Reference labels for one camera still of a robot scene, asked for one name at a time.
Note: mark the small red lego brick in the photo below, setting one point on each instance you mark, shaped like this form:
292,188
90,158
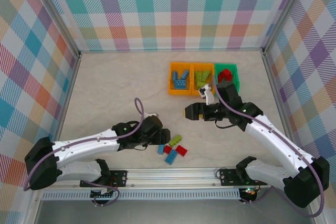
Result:
226,79
167,149

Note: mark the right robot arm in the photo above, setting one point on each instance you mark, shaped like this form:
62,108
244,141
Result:
302,190

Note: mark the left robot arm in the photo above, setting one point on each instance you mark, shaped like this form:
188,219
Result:
39,169

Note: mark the orange plastic bin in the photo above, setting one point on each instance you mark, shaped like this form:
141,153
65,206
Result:
194,92
178,92

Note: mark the green plastic bin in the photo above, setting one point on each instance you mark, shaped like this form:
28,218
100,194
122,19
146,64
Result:
235,74

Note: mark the small circuit board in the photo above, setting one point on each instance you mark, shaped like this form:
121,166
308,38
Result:
250,192
102,195

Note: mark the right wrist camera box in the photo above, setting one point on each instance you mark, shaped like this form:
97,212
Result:
208,95

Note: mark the aluminium mounting rail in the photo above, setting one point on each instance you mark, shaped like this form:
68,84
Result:
170,178

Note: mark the aluminium side rail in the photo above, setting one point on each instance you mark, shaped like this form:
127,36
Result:
65,103
276,90

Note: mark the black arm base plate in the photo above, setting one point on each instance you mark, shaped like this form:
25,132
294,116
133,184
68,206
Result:
228,178
121,178

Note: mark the aluminium rail along wall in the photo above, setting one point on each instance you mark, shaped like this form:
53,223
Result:
170,50

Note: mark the aluminium frame post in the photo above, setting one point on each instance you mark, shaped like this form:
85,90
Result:
55,11
285,11

